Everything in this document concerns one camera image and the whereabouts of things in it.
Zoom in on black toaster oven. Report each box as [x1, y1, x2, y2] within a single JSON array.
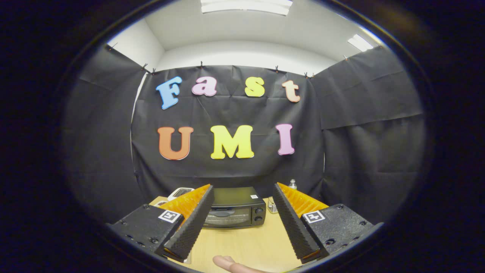
[[203, 187, 267, 229]]

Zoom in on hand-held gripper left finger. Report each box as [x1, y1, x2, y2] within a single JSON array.
[[106, 184, 215, 263]]

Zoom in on small ceiling light panel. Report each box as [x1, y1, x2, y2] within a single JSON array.
[[347, 34, 374, 52]]

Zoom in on white pop-up toaster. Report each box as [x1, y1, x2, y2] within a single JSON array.
[[167, 187, 195, 201]]

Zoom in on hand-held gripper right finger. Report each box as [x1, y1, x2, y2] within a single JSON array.
[[272, 182, 384, 264]]

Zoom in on long ceiling light panel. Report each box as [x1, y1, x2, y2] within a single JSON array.
[[200, 0, 293, 16]]

